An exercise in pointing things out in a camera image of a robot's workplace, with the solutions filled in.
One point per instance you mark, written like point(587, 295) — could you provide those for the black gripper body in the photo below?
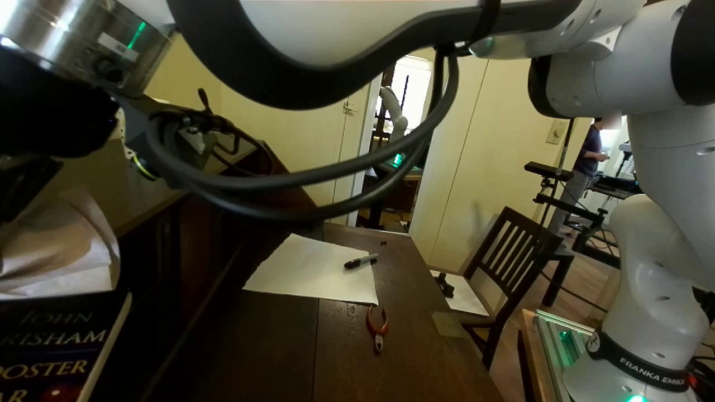
point(53, 113)

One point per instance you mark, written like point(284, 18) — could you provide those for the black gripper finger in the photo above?
point(24, 186)

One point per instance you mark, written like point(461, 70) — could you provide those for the white cloth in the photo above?
point(53, 253)

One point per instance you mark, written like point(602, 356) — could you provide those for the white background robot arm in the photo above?
point(394, 113)

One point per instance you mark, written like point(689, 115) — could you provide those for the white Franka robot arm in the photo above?
point(373, 23)

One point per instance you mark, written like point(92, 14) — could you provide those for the John Grisham book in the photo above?
point(53, 358)

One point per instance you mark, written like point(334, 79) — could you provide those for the dark brown wooden table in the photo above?
point(210, 247)

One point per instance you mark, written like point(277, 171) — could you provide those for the white paper sheet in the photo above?
point(313, 269)

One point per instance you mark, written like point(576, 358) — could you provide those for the black marker pen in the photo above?
point(360, 261)

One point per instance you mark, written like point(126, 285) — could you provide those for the background table with green light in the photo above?
point(394, 191)

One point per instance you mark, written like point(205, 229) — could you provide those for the small black object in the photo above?
point(445, 285)

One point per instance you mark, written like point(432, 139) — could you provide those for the tape patch on desk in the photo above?
point(447, 325)

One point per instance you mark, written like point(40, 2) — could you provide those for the white paper on chair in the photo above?
point(470, 300)

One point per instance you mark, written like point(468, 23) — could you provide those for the dark wooden chair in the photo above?
point(516, 247)

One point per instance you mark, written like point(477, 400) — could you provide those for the black metal stand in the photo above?
point(573, 203)

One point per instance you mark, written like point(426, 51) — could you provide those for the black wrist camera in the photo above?
point(191, 137)

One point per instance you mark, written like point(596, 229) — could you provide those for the wall light switch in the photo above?
point(555, 132)

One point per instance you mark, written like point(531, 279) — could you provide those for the robot base mount green light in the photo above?
point(559, 346)

